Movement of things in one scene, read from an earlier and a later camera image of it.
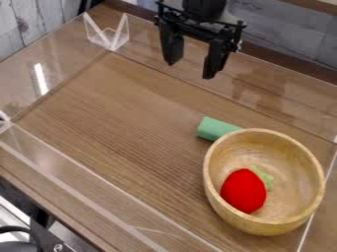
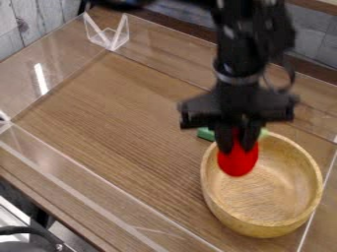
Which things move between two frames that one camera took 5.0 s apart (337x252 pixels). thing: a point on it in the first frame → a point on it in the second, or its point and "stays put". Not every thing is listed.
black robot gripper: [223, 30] → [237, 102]
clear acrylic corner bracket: [108, 37] stays put
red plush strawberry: [244, 189] → [240, 160]
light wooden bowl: [295, 167] stays put
